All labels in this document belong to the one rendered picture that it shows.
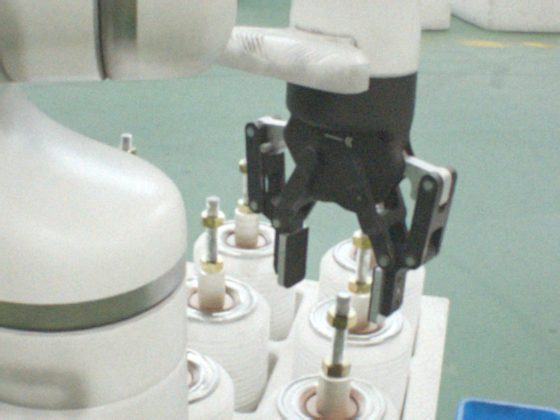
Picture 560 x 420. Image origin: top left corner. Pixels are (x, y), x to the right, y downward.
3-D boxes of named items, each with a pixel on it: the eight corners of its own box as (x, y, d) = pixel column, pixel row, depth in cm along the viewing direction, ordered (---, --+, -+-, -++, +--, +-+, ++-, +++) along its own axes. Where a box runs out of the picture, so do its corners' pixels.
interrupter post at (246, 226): (233, 237, 85) (234, 204, 84) (259, 238, 85) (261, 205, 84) (232, 248, 83) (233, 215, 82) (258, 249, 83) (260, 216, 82)
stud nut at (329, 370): (334, 360, 61) (336, 350, 60) (354, 369, 60) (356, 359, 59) (316, 372, 59) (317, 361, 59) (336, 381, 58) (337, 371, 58)
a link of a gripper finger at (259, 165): (283, 113, 57) (296, 204, 59) (261, 113, 58) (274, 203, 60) (256, 122, 55) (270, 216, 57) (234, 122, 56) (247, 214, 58)
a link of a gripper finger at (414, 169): (375, 142, 50) (364, 177, 51) (442, 182, 48) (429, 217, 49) (397, 133, 52) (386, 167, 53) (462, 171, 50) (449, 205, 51)
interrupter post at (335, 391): (349, 401, 62) (354, 363, 60) (347, 421, 60) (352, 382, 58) (315, 398, 62) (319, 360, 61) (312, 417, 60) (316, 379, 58)
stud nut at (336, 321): (340, 312, 59) (341, 301, 59) (360, 321, 58) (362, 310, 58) (321, 323, 58) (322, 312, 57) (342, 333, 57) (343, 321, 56)
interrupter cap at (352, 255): (326, 243, 85) (326, 236, 85) (404, 242, 86) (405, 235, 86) (340, 281, 78) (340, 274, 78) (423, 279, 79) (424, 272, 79)
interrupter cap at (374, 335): (387, 358, 67) (389, 351, 67) (294, 337, 69) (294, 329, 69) (412, 313, 74) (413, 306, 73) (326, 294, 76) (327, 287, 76)
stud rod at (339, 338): (332, 384, 61) (342, 288, 58) (343, 389, 60) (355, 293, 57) (323, 390, 60) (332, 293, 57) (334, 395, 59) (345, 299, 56)
